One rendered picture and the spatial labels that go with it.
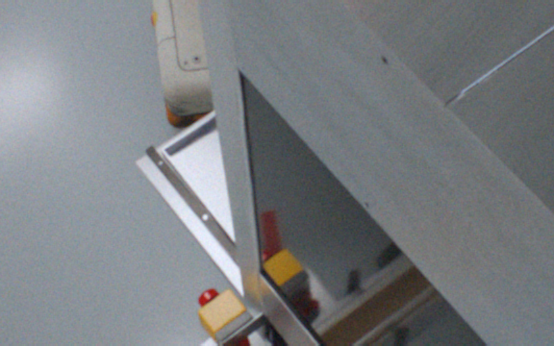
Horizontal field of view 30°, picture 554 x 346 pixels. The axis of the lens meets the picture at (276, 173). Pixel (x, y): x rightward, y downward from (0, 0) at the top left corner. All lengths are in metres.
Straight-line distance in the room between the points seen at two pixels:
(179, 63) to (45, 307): 0.79
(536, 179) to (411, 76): 0.12
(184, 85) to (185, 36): 0.16
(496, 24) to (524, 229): 0.16
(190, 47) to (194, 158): 0.92
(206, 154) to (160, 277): 0.91
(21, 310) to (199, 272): 0.51
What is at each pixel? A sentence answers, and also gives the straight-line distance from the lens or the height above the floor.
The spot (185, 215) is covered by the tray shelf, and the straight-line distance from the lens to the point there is 2.07.
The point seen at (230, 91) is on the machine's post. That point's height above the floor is 1.73.
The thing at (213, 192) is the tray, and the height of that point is 0.88.
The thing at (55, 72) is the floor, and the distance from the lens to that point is 3.36.
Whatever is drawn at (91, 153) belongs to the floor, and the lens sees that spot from 3.18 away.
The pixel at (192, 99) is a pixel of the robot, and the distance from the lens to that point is 2.98.
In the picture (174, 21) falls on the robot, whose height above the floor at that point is 0.28.
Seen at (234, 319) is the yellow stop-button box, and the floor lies 1.03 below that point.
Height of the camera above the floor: 2.74
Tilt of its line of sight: 63 degrees down
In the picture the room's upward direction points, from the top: 3 degrees counter-clockwise
